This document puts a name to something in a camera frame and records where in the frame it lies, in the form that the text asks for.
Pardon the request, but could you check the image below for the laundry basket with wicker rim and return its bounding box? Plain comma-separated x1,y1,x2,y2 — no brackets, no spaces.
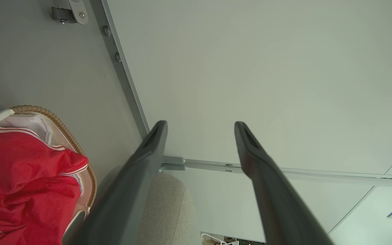
10,105,98,237

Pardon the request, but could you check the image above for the red garment with striped trim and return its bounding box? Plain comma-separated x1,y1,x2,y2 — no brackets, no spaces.
0,125,89,245

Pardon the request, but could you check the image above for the beige fabric chair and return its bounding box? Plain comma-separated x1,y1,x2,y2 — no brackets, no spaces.
96,166,197,245

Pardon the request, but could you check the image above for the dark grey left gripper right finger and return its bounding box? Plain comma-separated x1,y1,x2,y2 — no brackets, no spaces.
234,121,334,245

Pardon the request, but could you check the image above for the grey partition frame post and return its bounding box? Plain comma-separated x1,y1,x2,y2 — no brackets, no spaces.
90,0,150,139

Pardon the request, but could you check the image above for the white cloth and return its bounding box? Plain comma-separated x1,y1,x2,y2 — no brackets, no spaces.
0,114,54,147

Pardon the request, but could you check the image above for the grey partition frame rail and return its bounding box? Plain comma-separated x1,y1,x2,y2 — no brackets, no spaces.
159,156,392,188

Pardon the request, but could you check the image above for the white wire rack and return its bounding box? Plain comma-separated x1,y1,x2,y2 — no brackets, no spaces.
200,233,240,245

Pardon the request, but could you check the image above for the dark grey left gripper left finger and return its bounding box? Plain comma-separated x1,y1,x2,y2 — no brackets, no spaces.
63,120,168,245

